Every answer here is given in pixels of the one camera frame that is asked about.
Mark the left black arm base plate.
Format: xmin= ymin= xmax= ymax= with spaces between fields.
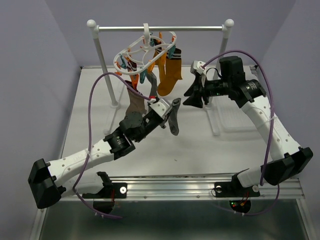
xmin=82 ymin=182 xmax=128 ymax=200

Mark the mustard brown striped sock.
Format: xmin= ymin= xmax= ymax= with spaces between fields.
xmin=157 ymin=48 xmax=183 ymax=97

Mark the aluminium rail frame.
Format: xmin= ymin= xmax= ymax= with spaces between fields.
xmin=30 ymin=174 xmax=318 ymax=240

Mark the white round clip hanger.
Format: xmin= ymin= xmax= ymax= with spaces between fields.
xmin=113 ymin=23 xmax=177 ymax=76

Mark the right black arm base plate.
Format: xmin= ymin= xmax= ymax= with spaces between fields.
xmin=214 ymin=181 xmax=261 ymax=198

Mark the maroon white striped sock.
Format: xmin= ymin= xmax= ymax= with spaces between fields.
xmin=126 ymin=60 xmax=137 ymax=72

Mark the white plastic laundry basket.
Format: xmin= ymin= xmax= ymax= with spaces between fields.
xmin=215 ymin=96 xmax=257 ymax=133

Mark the white clothes drying rack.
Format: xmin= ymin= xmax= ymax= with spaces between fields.
xmin=86 ymin=19 xmax=234 ymax=135

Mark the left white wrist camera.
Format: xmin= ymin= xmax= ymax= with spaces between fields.
xmin=147 ymin=98 xmax=172 ymax=119

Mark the teal clothes peg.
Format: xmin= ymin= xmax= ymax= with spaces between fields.
xmin=139 ymin=71 xmax=147 ymax=84

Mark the yellow orange clothes peg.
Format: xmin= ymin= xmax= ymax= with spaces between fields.
xmin=147 ymin=59 xmax=156 ymax=74

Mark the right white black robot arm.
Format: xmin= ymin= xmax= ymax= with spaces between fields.
xmin=183 ymin=56 xmax=313 ymax=196

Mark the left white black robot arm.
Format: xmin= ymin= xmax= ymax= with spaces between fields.
xmin=27 ymin=109 xmax=179 ymax=209

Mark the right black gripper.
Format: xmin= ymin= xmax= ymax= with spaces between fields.
xmin=182 ymin=75 xmax=232 ymax=110

